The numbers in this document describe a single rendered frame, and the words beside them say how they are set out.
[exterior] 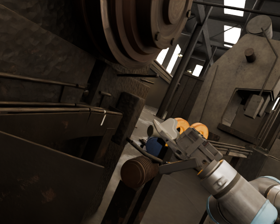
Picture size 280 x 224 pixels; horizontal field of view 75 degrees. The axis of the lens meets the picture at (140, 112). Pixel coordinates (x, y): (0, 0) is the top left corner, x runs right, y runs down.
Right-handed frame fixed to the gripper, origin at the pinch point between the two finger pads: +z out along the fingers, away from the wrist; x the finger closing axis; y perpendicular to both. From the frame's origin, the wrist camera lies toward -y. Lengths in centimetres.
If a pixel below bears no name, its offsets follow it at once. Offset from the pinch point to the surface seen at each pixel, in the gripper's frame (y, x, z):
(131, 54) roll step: 11.6, 3.1, 20.7
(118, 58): 8.1, 6.5, 21.4
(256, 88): 87, -258, -5
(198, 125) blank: 5, -54, -4
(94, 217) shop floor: -79, -42, 1
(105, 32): 11.8, 15.9, 22.6
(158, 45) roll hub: 19.1, 1.6, 16.1
